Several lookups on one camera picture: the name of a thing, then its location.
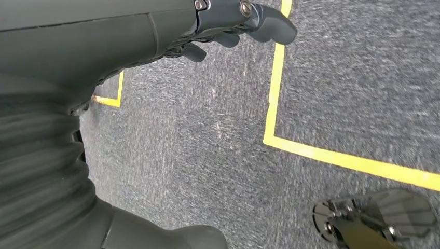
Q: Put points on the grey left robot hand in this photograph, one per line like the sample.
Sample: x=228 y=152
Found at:
x=86 y=41

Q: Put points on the yellow floor tape square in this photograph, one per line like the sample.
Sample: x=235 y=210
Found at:
x=273 y=103

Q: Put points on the metal robot foot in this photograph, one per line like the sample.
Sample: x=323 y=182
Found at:
x=395 y=213

